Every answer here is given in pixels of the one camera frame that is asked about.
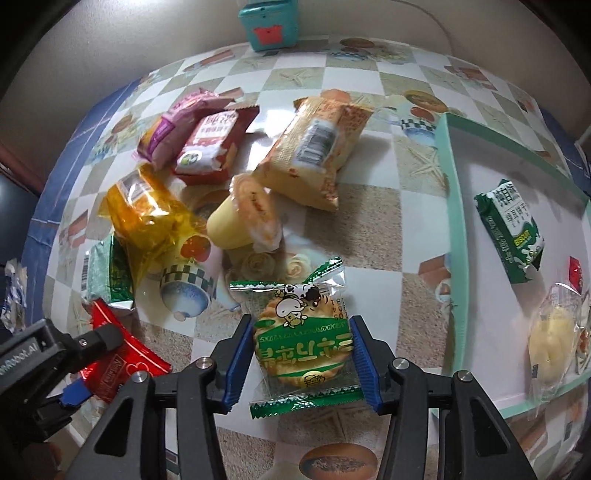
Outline small red snack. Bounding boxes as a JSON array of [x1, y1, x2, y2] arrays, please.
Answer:
[[567, 256, 585, 294]]

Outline red snack packet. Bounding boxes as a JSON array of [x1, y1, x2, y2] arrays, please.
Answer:
[[78, 299, 172, 404]]

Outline clear bun packet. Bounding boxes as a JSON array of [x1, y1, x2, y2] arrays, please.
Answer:
[[526, 282, 589, 407]]

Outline green round cracker packet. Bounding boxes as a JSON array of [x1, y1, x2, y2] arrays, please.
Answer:
[[229, 257, 365, 419]]

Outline yellow transparent snack packet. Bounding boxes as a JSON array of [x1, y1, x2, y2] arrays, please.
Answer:
[[99, 164, 211, 289]]

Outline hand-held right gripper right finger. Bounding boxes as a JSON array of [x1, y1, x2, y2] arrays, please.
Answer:
[[349, 315, 527, 480]]

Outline green white biscuit packet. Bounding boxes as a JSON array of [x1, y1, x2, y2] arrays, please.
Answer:
[[475, 178, 546, 284]]

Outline dark wooden furniture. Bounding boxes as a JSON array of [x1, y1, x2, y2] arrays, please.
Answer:
[[0, 138, 47, 217]]

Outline teal cardboard box tray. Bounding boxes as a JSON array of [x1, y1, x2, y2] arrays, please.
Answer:
[[436, 113, 591, 421]]

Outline round yellow cake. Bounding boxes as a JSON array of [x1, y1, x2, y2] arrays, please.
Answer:
[[206, 173, 283, 252]]

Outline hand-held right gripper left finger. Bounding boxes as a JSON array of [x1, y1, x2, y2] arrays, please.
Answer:
[[65, 315, 256, 480]]

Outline pink snack packet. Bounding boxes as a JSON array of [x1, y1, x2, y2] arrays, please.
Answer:
[[137, 89, 234, 171]]

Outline pale green snack packet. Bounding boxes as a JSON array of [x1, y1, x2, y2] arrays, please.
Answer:
[[82, 235, 136, 310]]

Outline teal toy box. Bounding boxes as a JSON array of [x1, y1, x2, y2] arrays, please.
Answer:
[[238, 0, 298, 51]]

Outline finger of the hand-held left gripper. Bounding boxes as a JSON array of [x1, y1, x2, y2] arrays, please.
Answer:
[[41, 381, 93, 411], [69, 323, 124, 365]]

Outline white blue crumpled wrapper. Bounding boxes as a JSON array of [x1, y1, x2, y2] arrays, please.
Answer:
[[0, 258, 29, 332]]

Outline brown red milk biscuit packet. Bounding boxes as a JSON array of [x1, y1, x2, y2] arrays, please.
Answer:
[[172, 105, 260, 185]]

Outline large orange snack packet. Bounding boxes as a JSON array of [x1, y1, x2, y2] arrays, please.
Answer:
[[253, 90, 374, 213]]

